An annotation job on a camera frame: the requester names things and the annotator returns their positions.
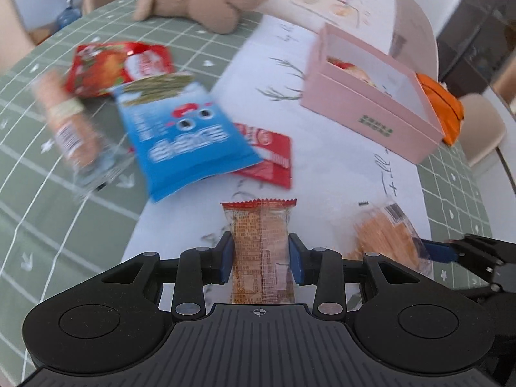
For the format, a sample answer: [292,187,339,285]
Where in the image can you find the red square snack packet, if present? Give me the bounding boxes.
[232,123,292,189]

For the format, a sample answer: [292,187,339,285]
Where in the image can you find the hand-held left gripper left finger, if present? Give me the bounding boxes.
[101,232,235,318]

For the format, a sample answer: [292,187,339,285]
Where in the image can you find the pink cardboard box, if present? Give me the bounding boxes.
[299,23,443,164]

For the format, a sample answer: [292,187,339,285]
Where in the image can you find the blue water bottle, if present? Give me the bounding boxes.
[54,0,83,31]

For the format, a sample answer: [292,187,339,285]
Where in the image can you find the red snack packet white oval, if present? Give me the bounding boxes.
[123,44,174,85]

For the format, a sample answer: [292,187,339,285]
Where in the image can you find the small wafer packet red edge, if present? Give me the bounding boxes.
[220,198,297,305]

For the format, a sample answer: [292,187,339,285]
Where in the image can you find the cartoon print mesh food cover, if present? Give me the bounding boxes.
[258,0,438,85]

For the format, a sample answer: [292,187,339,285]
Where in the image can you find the orange zip pouch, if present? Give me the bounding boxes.
[415,73,465,146]

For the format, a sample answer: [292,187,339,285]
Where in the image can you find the red chicken feet packet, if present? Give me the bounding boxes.
[64,42,134,97]

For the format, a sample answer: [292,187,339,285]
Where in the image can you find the green seaweed snack packet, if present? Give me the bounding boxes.
[121,72,194,107]

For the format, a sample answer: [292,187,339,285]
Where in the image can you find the blue snack packet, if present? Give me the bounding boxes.
[113,83,263,204]

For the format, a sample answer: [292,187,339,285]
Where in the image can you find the dark glass display cabinet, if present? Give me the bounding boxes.
[437,0,516,85]

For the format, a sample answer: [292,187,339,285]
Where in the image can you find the long sausage bread packet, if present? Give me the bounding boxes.
[32,68,134,199]

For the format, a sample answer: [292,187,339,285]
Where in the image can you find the clear orange cracker packet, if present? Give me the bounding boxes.
[342,202,434,275]

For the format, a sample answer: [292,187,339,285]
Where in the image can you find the white paper table runner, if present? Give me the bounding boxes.
[121,12,435,311]

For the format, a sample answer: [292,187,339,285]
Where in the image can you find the brown plush bunny toy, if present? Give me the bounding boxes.
[127,0,269,35]

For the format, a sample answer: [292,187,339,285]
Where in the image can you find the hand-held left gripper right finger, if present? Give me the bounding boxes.
[287,233,422,318]

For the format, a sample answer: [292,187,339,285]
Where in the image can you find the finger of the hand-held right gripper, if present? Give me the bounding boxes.
[420,234,516,282]

